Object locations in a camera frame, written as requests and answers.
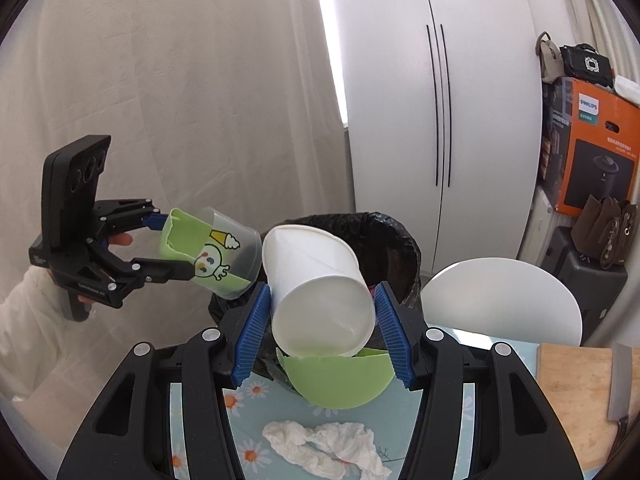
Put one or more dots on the clear cup with green cartoon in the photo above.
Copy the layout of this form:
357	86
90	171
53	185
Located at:
200	240

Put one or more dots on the wooden cutting board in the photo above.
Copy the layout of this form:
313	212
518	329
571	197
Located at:
570	390

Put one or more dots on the black handbag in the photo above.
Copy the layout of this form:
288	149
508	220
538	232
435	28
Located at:
587	67

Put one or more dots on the blue daisy tablecloth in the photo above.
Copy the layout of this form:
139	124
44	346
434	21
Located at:
260	410

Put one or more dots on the orange appliance box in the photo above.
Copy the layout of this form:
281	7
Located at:
600	160

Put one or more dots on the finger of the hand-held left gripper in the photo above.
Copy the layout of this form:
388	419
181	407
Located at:
130	214
150	270

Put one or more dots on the white pouch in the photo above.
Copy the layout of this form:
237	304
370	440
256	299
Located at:
627	87

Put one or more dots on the light green plastic plate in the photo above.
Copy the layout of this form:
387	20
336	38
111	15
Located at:
335	380

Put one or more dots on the white paper cup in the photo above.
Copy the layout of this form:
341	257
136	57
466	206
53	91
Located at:
320	300

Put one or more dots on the white curtain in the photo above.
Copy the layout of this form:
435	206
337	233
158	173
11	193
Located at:
600	5

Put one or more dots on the cleaver knife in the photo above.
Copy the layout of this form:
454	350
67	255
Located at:
620	385

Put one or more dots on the white chair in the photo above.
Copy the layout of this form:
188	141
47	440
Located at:
500	300

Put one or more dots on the brown handbag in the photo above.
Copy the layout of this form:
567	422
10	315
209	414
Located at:
607	232

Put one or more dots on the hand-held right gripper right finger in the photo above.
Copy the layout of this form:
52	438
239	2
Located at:
395	340

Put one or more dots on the person's left hand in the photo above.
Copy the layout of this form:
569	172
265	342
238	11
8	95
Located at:
122	239

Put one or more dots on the beige bag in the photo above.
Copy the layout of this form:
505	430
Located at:
549	60

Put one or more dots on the long crumpled white tissue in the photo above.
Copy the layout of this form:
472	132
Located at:
325	442

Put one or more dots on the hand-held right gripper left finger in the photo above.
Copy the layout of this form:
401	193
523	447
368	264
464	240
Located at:
250	335

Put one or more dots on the dark storage box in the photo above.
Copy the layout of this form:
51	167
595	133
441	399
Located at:
590	285

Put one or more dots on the white cabinet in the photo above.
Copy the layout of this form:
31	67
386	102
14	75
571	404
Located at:
390	110

